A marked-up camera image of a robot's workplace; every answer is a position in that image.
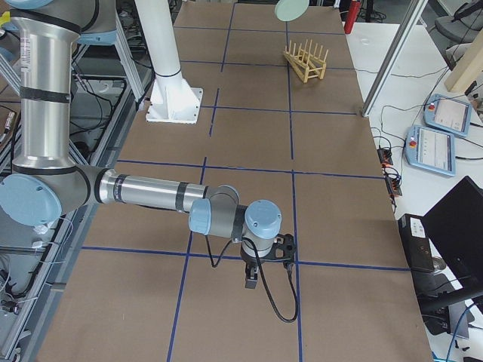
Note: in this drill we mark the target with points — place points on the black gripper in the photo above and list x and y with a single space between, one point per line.
249 261

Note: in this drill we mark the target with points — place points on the light green round plate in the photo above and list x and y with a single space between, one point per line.
289 10

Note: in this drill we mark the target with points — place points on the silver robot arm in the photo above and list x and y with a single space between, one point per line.
45 183

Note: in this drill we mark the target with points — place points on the wooden plate rack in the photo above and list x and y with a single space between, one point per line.
308 59

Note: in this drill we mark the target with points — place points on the brown paper table cover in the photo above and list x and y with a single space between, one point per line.
144 288

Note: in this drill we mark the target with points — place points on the black laptop computer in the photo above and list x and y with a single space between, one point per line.
454 227

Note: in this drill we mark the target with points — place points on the lower blue teach pendant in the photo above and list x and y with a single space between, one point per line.
431 149

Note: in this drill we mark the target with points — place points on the blue teach pendant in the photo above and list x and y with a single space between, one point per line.
448 114
431 149

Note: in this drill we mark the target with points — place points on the upper blue teach pendant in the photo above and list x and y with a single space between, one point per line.
448 114

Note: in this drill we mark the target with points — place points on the red cylinder bottle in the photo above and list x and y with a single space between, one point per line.
352 15

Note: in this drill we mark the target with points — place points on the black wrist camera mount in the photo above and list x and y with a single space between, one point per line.
283 249

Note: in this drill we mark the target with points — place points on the black orange cable hub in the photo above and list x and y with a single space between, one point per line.
385 156

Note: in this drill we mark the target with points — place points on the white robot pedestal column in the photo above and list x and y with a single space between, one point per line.
172 99

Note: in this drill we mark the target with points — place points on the aluminium frame post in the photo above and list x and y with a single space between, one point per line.
415 9

